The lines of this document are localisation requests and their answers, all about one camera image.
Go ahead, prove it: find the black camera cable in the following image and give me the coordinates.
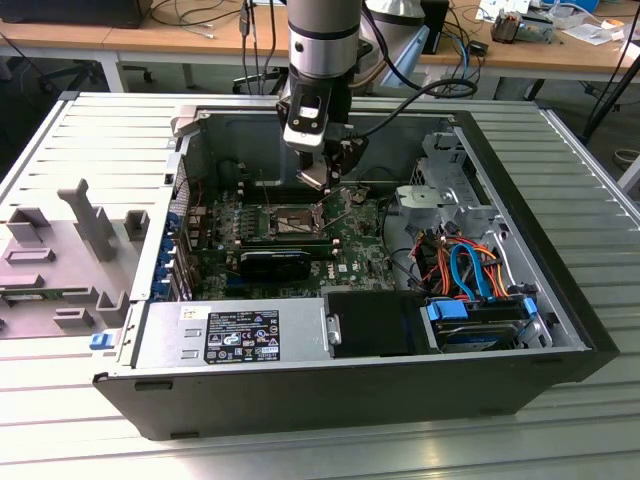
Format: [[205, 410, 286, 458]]
[[342, 78, 479, 139]]

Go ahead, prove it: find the black upright box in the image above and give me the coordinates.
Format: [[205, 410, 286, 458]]
[[420, 0, 451, 56]]

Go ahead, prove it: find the wooden desk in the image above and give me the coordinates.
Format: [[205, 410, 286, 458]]
[[0, 0, 640, 96]]

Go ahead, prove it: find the green motherboard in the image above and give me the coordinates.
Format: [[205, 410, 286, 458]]
[[185, 182, 404, 302]]

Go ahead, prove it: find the black tripod leg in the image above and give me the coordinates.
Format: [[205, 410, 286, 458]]
[[581, 47, 640, 147]]

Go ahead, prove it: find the black open PC case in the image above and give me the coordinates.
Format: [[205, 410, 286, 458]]
[[92, 93, 622, 442]]

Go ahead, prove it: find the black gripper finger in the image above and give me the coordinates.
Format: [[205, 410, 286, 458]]
[[323, 133, 370, 191], [301, 148, 327, 175]]

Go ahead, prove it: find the grey parts rack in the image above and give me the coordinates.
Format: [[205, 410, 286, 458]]
[[0, 178, 152, 342]]

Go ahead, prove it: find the silver drive cage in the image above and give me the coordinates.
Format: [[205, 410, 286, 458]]
[[393, 128, 507, 239]]

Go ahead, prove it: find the black drive bay box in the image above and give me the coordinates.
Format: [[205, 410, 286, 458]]
[[322, 291, 432, 359]]

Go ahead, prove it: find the hard disk in blue carrier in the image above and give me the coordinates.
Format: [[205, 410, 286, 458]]
[[421, 294, 541, 356]]

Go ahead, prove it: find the pale blue teach pendant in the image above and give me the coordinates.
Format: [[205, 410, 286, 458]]
[[380, 23, 432, 89]]

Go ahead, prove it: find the black graphics card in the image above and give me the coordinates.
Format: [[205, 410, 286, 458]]
[[237, 248, 312, 285]]

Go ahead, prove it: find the orange wire bundle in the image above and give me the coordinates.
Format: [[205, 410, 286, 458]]
[[418, 237, 512, 302]]

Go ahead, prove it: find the metal socket cover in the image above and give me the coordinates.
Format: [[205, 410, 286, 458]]
[[313, 187, 354, 239]]

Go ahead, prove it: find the silver power supply unit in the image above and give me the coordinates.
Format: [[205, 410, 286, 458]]
[[130, 298, 335, 370]]

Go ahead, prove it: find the RAM stick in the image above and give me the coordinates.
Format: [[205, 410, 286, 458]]
[[240, 237, 335, 259], [0, 287, 69, 305]]

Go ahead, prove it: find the clear plastic bag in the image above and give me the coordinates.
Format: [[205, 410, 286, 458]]
[[560, 12, 627, 47]]

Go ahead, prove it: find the black flat device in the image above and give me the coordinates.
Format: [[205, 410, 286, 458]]
[[0, 0, 147, 30]]

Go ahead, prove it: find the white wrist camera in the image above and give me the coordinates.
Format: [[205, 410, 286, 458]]
[[281, 85, 335, 152]]

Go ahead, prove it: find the blue SATA wire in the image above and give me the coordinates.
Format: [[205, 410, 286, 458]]
[[448, 240, 502, 304]]

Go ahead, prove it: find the copper CPU cooler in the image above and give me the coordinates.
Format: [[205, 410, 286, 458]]
[[489, 10, 525, 45]]

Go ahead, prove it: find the CPU with silver top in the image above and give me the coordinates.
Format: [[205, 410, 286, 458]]
[[295, 160, 335, 192]]

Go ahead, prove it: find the CPU socket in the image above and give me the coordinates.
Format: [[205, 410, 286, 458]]
[[267, 202, 329, 241]]

